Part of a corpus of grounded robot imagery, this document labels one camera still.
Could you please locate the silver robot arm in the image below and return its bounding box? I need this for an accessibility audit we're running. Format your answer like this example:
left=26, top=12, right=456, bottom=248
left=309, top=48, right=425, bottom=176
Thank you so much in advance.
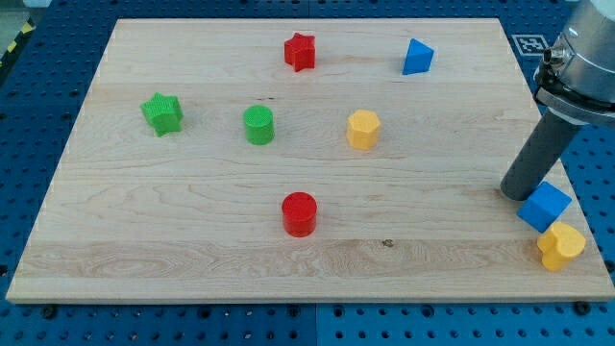
left=534, top=0, right=614, bottom=128

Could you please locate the yellow heart block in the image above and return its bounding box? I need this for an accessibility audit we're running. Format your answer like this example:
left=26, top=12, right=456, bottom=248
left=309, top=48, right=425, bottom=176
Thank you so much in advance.
left=536, top=221, right=587, bottom=271

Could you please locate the yellow black hazard tape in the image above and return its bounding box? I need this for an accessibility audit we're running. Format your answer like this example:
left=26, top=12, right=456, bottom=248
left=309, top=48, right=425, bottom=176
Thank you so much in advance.
left=1, top=17, right=37, bottom=69

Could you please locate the green star block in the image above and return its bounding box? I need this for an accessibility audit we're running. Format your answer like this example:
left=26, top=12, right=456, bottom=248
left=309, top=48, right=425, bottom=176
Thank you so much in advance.
left=140, top=92, right=184, bottom=136

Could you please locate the green cylinder block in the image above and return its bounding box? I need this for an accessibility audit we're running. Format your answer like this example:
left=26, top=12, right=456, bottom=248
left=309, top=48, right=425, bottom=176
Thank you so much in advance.
left=243, top=105, right=275, bottom=145

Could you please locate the blue triangle block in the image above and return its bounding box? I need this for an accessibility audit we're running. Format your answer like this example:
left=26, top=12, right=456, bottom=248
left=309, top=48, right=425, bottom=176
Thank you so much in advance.
left=402, top=38, right=434, bottom=75

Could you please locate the wooden board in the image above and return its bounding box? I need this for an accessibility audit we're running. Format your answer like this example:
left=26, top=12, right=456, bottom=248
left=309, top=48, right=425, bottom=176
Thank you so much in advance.
left=7, top=18, right=614, bottom=305

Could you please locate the red cylinder block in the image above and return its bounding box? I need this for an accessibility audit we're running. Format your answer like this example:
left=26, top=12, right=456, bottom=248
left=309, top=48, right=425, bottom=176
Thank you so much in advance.
left=282, top=191, right=318, bottom=237

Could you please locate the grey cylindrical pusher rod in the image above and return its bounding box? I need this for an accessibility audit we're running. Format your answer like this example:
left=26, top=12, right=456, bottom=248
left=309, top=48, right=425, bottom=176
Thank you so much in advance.
left=500, top=110, right=583, bottom=201

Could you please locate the yellow hexagon block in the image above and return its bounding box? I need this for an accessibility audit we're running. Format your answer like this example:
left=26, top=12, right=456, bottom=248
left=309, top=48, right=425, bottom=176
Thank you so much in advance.
left=346, top=110, right=381, bottom=150

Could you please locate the white fiducial marker tag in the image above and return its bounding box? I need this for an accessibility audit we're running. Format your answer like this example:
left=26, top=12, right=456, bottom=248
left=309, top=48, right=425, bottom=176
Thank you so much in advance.
left=511, top=34, right=549, bottom=57

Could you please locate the red star block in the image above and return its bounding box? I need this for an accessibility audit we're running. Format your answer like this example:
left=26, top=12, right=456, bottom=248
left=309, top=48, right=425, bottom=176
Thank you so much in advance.
left=283, top=33, right=316, bottom=72

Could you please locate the blue cube block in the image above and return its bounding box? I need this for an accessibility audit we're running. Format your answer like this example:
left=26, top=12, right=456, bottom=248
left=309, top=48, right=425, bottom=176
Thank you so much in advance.
left=517, top=182, right=572, bottom=233

